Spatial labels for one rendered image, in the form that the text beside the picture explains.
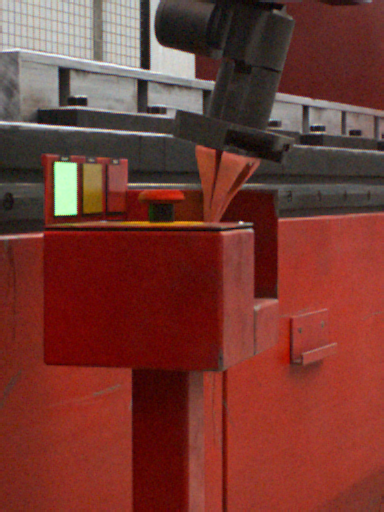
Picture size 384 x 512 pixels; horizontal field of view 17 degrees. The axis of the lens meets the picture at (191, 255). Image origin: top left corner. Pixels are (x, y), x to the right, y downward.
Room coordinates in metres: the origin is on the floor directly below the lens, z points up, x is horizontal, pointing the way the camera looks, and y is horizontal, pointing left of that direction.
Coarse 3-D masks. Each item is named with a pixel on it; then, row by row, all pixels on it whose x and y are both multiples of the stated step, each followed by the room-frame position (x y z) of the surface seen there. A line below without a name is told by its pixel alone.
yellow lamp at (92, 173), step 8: (88, 168) 1.17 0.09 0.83; (96, 168) 1.19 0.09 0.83; (88, 176) 1.17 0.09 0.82; (96, 176) 1.19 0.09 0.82; (88, 184) 1.17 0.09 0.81; (96, 184) 1.19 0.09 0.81; (88, 192) 1.17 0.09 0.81; (96, 192) 1.19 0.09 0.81; (88, 200) 1.17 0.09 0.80; (96, 200) 1.19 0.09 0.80; (88, 208) 1.17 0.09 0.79; (96, 208) 1.19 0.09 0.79
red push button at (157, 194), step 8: (144, 192) 1.10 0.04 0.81; (152, 192) 1.10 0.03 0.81; (160, 192) 1.09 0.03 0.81; (168, 192) 1.10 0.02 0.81; (176, 192) 1.10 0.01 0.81; (144, 200) 1.10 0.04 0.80; (152, 200) 1.09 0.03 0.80; (160, 200) 1.09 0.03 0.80; (168, 200) 1.09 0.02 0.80; (176, 200) 1.10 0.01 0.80; (152, 208) 1.10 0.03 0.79; (160, 208) 1.10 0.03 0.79; (168, 208) 1.10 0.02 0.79; (152, 216) 1.10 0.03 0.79; (160, 216) 1.10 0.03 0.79; (168, 216) 1.10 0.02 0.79
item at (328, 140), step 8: (304, 136) 2.21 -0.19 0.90; (312, 136) 2.20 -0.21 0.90; (320, 136) 2.19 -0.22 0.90; (328, 136) 2.22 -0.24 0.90; (336, 136) 2.26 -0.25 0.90; (344, 136) 2.30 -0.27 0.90; (352, 136) 2.34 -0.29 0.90; (304, 144) 2.21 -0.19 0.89; (312, 144) 2.20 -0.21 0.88; (320, 144) 2.19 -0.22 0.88; (328, 144) 2.22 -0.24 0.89; (336, 144) 2.26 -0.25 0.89; (344, 144) 2.29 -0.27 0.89; (352, 144) 2.33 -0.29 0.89; (360, 144) 2.37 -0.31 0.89; (368, 144) 2.41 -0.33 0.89; (376, 144) 2.45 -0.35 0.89
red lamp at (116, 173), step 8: (112, 168) 1.23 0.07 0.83; (120, 168) 1.25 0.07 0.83; (112, 176) 1.23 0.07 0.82; (120, 176) 1.25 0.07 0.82; (112, 184) 1.23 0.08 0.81; (120, 184) 1.25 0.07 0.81; (112, 192) 1.23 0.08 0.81; (120, 192) 1.25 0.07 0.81; (112, 200) 1.23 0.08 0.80; (120, 200) 1.25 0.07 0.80; (112, 208) 1.23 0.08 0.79; (120, 208) 1.25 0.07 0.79
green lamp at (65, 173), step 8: (56, 168) 1.10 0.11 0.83; (64, 168) 1.12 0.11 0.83; (72, 168) 1.13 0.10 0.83; (56, 176) 1.10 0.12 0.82; (64, 176) 1.12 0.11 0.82; (72, 176) 1.13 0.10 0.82; (56, 184) 1.10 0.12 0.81; (64, 184) 1.12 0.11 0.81; (72, 184) 1.13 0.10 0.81; (56, 192) 1.10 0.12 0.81; (64, 192) 1.12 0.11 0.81; (72, 192) 1.13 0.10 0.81; (56, 200) 1.10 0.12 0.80; (64, 200) 1.12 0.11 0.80; (72, 200) 1.13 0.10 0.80; (56, 208) 1.10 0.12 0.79; (64, 208) 1.12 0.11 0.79; (72, 208) 1.13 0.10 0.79
